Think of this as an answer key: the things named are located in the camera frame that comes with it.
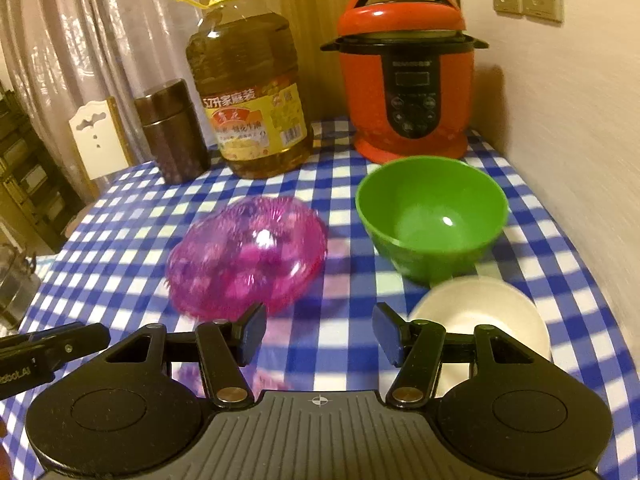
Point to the brown metal canister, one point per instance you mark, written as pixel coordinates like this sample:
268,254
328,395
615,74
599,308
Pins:
172,130

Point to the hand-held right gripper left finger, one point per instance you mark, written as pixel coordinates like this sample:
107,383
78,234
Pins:
254,329

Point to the dark wooden shelf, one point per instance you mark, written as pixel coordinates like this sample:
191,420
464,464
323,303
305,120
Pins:
30,180

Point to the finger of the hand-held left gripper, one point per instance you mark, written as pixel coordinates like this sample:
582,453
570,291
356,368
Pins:
60,342

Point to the pink glass bowl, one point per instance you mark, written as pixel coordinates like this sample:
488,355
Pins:
245,260

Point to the white wooden chair back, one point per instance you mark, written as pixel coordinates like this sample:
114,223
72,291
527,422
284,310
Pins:
100,135

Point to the sheer curtain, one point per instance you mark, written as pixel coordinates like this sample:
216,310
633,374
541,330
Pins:
75,25

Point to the red electric pressure cooker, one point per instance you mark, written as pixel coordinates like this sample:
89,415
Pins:
370,90

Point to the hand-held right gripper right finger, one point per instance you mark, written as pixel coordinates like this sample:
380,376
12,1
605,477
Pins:
389,332

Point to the blue white checkered tablecloth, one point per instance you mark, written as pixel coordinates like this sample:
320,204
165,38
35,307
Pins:
325,195

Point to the large cooking oil bottle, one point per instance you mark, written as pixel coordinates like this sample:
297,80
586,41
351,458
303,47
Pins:
250,70

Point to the green plastic bowl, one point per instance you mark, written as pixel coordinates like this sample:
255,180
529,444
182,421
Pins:
430,220

